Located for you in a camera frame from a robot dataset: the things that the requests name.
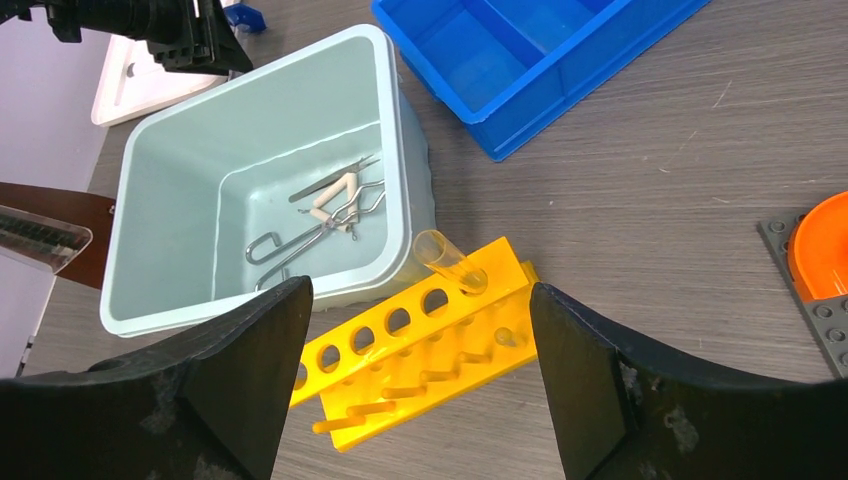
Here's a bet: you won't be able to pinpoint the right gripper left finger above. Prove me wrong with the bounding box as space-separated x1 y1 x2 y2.
1 276 313 479

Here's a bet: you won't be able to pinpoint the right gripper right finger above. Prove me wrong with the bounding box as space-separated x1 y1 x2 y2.
529 282 847 479

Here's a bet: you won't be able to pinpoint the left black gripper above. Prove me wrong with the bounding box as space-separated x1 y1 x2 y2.
1 0 253 75

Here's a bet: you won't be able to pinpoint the white tub lid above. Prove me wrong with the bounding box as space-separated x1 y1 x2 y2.
90 35 227 127

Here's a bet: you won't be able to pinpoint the thin metal tweezers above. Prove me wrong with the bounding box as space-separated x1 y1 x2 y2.
288 155 379 203

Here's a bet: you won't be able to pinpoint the white clay triangle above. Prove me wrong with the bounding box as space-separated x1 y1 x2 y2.
301 173 359 241

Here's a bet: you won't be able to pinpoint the metal crucible tongs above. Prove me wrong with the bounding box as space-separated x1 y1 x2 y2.
245 180 386 292

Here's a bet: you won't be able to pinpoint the test tube with blue cap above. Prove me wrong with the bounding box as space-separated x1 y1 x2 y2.
223 3 267 33

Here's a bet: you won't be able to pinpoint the yellow test tube rack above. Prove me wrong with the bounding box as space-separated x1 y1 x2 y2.
290 237 539 452

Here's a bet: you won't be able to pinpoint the light green plastic tub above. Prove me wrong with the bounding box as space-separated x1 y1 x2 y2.
99 24 436 337

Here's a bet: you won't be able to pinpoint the orange and grey stand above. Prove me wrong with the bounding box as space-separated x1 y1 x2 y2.
757 192 847 378

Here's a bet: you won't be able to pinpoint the blue divided plastic bin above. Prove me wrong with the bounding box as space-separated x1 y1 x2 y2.
371 0 705 162

